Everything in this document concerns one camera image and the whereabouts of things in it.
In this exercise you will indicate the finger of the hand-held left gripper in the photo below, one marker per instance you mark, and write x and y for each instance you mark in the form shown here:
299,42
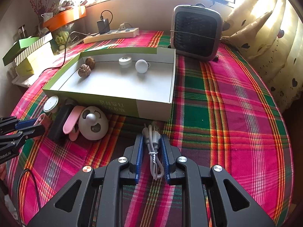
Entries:
30,132
26,123

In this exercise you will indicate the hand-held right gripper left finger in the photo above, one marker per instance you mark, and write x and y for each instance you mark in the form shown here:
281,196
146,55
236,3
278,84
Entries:
139,158

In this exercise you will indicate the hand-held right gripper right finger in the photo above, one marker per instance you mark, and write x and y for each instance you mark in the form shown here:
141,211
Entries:
165,160

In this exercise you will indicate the pink clip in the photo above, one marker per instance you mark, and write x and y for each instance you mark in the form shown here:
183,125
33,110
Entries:
72,120
42,119

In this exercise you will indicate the black rectangular device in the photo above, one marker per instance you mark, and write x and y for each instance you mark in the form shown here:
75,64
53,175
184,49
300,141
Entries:
59,125

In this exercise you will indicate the white dome panda toy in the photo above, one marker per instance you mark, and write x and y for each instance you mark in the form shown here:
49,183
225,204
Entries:
93,125

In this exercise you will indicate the green and white cardboard box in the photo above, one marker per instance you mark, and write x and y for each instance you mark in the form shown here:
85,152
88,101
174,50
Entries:
118,82

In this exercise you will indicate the brown walnut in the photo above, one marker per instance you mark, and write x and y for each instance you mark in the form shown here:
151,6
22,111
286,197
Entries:
84,71
90,62

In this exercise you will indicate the white mushroom-shaped plug light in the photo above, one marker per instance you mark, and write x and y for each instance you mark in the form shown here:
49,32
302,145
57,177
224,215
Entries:
141,66

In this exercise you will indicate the white round container clear lid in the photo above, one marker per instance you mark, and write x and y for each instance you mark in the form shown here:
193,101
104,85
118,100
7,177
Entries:
124,62

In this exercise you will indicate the person's left hand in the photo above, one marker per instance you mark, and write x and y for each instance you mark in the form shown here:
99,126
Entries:
2,172

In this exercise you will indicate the striped cardboard box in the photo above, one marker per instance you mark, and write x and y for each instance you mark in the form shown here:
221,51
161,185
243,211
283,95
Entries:
33,48

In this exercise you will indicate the green box lid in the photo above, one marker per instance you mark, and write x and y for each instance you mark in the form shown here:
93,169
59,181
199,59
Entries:
23,43

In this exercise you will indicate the green tin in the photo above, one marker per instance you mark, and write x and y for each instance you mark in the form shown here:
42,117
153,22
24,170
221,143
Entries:
60,39

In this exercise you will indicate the glass jar with metal lid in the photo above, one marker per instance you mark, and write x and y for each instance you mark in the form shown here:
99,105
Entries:
21,32

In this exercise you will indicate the orange tray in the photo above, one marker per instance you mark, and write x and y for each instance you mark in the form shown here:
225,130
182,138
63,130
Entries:
66,17

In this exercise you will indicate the red flower branches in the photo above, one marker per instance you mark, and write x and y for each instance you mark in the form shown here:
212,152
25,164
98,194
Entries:
37,2

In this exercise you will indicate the beige power strip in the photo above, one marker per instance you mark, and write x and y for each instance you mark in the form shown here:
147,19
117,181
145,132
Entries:
111,35

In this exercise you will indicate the black charger adapter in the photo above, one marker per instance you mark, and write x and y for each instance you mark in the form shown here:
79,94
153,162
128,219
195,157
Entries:
103,26

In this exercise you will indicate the pile of papers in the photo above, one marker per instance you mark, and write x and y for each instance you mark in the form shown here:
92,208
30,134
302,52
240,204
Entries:
67,2

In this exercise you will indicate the grey space heater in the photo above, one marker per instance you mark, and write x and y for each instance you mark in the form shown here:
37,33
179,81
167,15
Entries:
196,33

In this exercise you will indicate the cream heart print curtain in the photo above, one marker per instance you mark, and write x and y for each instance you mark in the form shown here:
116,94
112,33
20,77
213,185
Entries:
272,40

